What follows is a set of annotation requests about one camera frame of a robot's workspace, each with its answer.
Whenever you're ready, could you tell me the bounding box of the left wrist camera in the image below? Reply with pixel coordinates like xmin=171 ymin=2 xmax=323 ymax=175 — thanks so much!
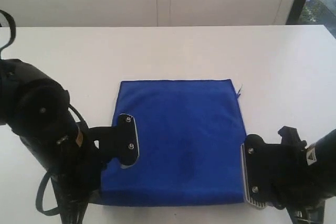
xmin=87 ymin=114 xmax=140 ymax=168

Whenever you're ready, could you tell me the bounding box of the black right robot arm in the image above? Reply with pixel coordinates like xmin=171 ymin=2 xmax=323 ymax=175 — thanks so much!
xmin=271 ymin=126 xmax=335 ymax=223

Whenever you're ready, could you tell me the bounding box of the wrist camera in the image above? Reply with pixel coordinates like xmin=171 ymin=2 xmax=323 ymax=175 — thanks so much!
xmin=241 ymin=134 xmax=307 ymax=210
xmin=87 ymin=114 xmax=140 ymax=168

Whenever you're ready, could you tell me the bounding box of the blue towel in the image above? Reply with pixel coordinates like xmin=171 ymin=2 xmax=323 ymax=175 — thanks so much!
xmin=98 ymin=79 xmax=246 ymax=207

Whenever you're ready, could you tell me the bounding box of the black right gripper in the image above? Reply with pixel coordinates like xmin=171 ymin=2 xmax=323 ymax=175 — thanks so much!
xmin=276 ymin=126 xmax=328 ymax=223

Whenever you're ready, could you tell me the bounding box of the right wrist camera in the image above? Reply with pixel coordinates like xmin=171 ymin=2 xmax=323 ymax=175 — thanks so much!
xmin=241 ymin=134 xmax=307 ymax=210

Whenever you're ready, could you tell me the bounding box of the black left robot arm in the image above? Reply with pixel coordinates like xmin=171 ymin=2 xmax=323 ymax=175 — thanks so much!
xmin=1 ymin=59 xmax=101 ymax=223

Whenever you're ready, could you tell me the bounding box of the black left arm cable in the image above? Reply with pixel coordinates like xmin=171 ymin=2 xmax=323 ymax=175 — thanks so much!
xmin=35 ymin=103 xmax=87 ymax=216

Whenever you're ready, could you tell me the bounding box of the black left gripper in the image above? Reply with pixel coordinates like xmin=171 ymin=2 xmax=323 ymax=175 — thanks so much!
xmin=52 ymin=130 xmax=102 ymax=223

